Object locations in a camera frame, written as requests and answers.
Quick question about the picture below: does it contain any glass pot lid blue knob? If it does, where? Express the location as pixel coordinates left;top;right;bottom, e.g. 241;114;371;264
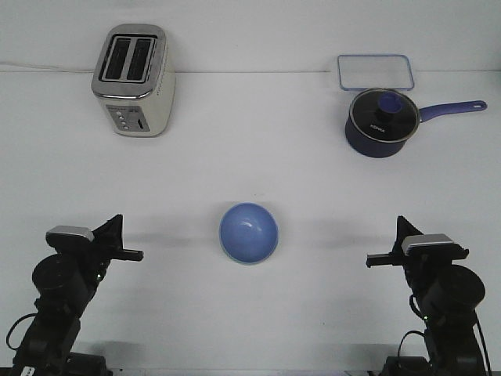
349;89;420;143

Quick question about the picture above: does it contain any blue bowl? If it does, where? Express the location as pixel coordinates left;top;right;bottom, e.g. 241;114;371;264
218;202;279;249

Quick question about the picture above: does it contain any blue saucepan with handle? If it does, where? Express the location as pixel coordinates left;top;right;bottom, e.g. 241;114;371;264
345;100;488;158

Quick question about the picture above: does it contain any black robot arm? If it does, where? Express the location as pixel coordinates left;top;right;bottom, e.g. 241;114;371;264
366;215;492;375
9;214;144;375

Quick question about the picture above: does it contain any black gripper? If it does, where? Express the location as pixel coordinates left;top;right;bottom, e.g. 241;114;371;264
58;214;143;286
366;215;469;291

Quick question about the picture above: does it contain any clear blue-rimmed container lid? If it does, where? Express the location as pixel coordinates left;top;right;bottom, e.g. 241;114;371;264
337;54;415;91

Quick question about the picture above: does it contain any green bowl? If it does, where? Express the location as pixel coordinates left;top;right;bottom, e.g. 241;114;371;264
222;245;275;266

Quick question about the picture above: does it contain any silver two-slot toaster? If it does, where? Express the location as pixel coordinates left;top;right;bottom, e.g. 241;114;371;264
91;23;176;138

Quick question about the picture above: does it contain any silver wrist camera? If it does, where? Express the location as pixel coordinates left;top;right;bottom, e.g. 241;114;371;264
45;226;94;249
402;233;454;256

